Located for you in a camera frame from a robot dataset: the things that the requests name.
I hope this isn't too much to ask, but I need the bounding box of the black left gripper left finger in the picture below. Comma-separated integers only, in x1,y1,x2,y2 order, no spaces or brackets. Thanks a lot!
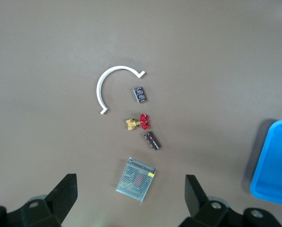
0,174,78,227

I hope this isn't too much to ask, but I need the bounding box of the white curved plastic bracket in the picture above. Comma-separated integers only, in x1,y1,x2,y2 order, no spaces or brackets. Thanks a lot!
96,66,147,115

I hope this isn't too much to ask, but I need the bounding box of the blue plastic tray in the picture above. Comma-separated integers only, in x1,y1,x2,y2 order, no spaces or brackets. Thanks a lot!
249,120,282,207

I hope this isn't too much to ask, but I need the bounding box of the metal mesh power supply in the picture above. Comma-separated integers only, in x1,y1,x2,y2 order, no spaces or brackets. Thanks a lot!
115,157,156,205

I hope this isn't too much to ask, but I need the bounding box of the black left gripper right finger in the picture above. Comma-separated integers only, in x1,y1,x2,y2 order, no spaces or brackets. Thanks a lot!
178,175,282,227

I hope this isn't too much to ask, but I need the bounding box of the brass valve with red handwheel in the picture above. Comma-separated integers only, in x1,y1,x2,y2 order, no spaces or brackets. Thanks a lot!
125,113,151,131

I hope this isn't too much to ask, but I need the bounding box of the long dark brown capacitor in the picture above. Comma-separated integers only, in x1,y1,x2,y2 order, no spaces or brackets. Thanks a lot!
143,131,161,151

